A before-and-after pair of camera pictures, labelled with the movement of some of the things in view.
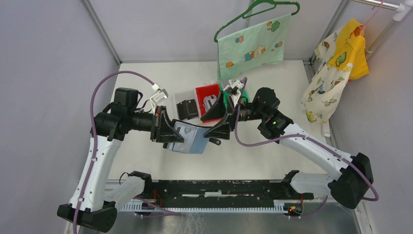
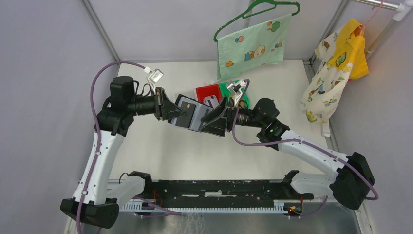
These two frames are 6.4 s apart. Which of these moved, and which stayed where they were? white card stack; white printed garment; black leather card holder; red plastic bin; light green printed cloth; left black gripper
Moved: left black gripper; black leather card holder
Stayed: white card stack; red plastic bin; white printed garment; light green printed cloth
